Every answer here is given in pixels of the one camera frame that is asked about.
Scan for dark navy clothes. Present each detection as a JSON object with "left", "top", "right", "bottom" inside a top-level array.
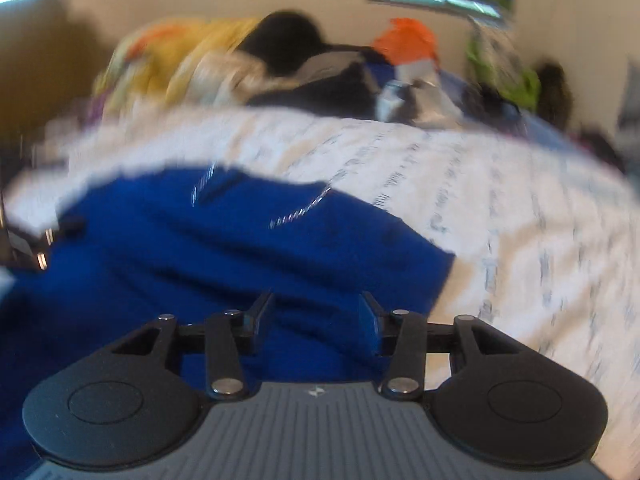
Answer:
[{"left": 245, "top": 45, "right": 397, "bottom": 122}]

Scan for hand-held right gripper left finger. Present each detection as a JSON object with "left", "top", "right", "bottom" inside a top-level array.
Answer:
[{"left": 111, "top": 291, "right": 276, "bottom": 402}]

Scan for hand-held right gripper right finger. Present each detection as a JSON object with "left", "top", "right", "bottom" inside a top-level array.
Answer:
[{"left": 360, "top": 291, "right": 522, "bottom": 402}]

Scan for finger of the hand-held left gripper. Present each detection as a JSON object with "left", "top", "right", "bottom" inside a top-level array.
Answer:
[{"left": 0, "top": 212, "right": 85, "bottom": 273}]

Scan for blue fleece garment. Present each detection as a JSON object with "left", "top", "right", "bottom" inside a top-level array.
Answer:
[{"left": 0, "top": 166, "right": 457, "bottom": 480}]

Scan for yellow blanket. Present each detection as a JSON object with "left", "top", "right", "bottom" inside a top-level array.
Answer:
[{"left": 92, "top": 17, "right": 261, "bottom": 111}]

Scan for orange plastic bag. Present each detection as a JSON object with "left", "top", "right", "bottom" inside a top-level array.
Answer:
[{"left": 372, "top": 17, "right": 442, "bottom": 70}]

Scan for white script-printed bed sheet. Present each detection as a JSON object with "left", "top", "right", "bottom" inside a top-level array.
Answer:
[{"left": 0, "top": 104, "right": 640, "bottom": 480}]

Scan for black cushion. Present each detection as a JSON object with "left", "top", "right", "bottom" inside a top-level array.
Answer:
[{"left": 235, "top": 10, "right": 327, "bottom": 75}]

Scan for white puffy quilt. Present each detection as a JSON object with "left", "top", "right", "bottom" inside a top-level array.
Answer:
[{"left": 170, "top": 52, "right": 283, "bottom": 107}]

